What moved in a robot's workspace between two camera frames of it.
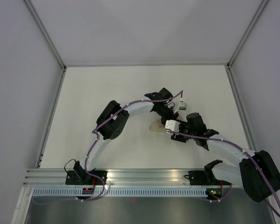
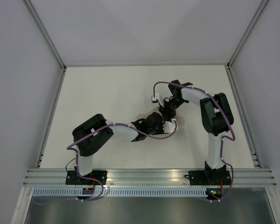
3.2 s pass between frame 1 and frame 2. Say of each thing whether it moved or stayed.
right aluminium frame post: stayed
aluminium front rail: stayed
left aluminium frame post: stayed
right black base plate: stayed
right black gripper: moved
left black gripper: moved
